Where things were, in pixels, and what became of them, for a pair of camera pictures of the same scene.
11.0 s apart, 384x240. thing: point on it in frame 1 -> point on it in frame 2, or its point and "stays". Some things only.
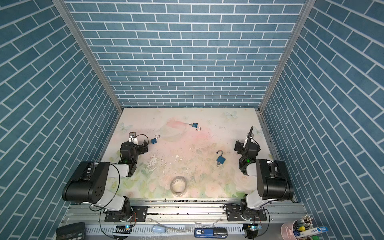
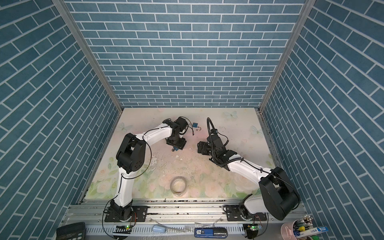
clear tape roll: [178, 186] stays
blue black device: [210, 233] stays
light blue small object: [158, 229] stays
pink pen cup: [287, 231] stays
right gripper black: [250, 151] -> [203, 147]
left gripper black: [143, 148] -> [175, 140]
